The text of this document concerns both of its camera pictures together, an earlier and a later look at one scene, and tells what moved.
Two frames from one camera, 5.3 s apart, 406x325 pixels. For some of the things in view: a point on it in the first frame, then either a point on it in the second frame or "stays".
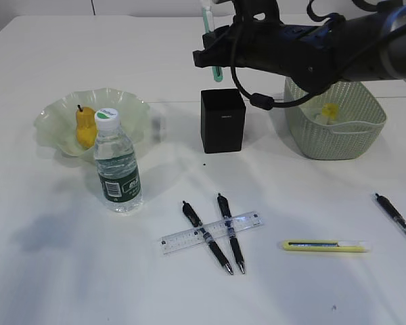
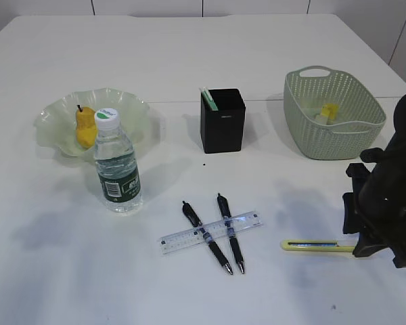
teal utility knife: [209, 26] → [208, 98]
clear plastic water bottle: [116, 164] stays
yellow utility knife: [321, 246] stays
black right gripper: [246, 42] → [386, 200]
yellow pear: [86, 128] stays
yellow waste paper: [331, 110] stays
